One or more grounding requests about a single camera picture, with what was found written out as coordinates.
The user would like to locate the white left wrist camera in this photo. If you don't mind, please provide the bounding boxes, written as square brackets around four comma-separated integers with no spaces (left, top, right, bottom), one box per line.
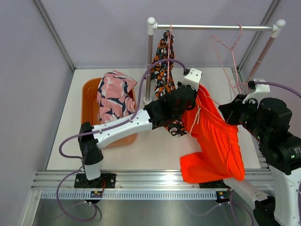
[182,68,203,91]

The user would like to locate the pink navy patterned shorts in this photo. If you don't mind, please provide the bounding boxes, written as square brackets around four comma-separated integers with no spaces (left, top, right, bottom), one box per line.
[97,70,137,124]

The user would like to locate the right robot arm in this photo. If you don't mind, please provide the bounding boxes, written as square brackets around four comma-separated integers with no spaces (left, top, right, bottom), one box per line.
[213,94,301,226]

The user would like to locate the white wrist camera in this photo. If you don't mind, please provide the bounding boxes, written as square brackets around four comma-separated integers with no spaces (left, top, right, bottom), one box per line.
[182,68,203,91]
[243,79,270,104]

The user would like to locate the pink hanger under patterned shorts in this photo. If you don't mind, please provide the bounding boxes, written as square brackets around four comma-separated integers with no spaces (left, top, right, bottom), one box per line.
[167,22,172,83]

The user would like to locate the orange plastic basket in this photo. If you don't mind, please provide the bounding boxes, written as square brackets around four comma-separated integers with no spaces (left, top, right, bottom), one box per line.
[81,78,137,149]

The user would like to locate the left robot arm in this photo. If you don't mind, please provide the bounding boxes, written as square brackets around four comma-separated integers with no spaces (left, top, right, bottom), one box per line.
[78,82,199,188]

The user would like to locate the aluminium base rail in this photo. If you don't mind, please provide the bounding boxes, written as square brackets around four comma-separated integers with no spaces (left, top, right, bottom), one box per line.
[31,169,274,200]

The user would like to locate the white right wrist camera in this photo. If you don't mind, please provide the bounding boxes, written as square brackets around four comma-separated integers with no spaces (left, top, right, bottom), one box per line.
[243,79,270,104]

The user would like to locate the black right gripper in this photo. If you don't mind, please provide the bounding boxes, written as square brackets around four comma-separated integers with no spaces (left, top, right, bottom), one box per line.
[219,94,269,142]

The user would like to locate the silver clothes rack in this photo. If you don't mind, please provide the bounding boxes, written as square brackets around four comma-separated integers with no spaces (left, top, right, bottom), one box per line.
[142,16,286,105]

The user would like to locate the black orange patterned shorts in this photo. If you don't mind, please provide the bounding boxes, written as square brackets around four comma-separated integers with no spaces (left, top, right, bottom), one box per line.
[150,30,186,137]

